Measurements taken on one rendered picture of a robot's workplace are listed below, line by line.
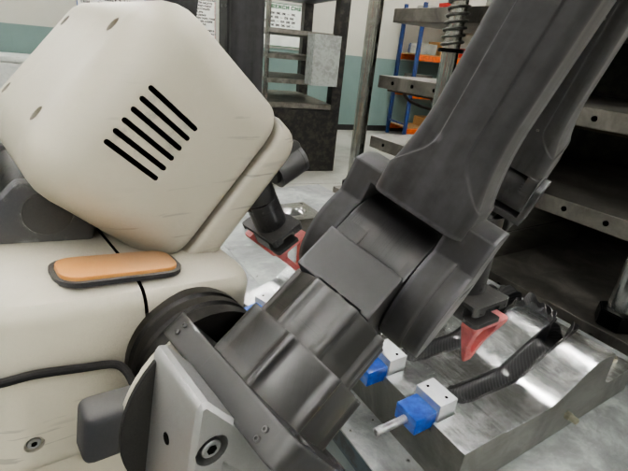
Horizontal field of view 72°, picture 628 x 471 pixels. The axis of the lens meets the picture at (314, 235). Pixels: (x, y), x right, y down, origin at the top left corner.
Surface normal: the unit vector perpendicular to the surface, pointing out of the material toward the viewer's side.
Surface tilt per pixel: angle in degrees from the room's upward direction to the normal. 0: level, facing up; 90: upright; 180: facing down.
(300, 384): 60
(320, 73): 90
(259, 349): 38
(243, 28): 90
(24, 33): 90
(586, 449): 0
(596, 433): 0
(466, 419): 0
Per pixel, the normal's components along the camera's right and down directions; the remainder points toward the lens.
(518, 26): -0.55, 0.16
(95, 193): 0.43, 0.58
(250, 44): 0.68, 0.35
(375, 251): -0.30, -0.24
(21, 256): 0.19, -0.93
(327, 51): 0.34, 0.40
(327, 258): -0.13, -0.44
